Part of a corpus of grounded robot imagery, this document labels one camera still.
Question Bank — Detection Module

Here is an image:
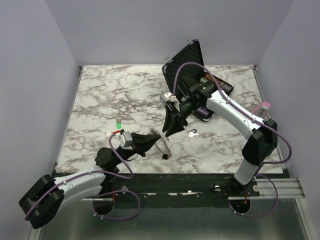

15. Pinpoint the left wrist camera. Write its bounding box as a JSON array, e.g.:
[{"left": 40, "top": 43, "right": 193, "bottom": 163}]
[{"left": 118, "top": 131, "right": 133, "bottom": 148}]

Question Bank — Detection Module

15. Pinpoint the pink holder block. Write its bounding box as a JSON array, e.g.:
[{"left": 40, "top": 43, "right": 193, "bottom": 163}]
[{"left": 251, "top": 101, "right": 271, "bottom": 119}]

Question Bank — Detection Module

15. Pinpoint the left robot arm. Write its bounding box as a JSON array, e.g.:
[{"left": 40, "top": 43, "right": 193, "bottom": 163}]
[{"left": 18, "top": 129, "right": 161, "bottom": 229}]

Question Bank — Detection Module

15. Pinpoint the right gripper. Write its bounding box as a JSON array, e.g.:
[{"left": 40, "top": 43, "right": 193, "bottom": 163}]
[{"left": 161, "top": 98, "right": 201, "bottom": 138}]

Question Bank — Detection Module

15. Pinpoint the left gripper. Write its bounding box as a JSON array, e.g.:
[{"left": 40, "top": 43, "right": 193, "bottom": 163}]
[{"left": 113, "top": 132, "right": 161, "bottom": 167}]

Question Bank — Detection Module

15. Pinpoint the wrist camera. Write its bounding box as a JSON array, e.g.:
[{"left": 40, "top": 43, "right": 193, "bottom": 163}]
[
  {"left": 118, "top": 131, "right": 133, "bottom": 148},
  {"left": 159, "top": 92, "right": 180, "bottom": 111}
]

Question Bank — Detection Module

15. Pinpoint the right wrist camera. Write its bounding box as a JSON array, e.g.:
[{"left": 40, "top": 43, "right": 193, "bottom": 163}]
[{"left": 159, "top": 92, "right": 180, "bottom": 111}]

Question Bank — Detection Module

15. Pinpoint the metal key organizer ring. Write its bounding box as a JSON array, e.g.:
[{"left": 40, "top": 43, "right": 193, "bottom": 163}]
[{"left": 148, "top": 127, "right": 173, "bottom": 161}]

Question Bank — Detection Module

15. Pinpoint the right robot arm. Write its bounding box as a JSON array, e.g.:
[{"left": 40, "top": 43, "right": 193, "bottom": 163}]
[{"left": 160, "top": 81, "right": 278, "bottom": 196}]

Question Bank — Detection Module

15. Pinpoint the green key tag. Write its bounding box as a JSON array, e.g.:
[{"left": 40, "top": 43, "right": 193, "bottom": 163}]
[{"left": 116, "top": 120, "right": 122, "bottom": 130}]

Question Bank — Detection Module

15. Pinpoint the black poker chip case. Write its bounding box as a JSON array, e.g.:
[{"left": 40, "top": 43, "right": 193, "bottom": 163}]
[{"left": 162, "top": 39, "right": 234, "bottom": 123}]

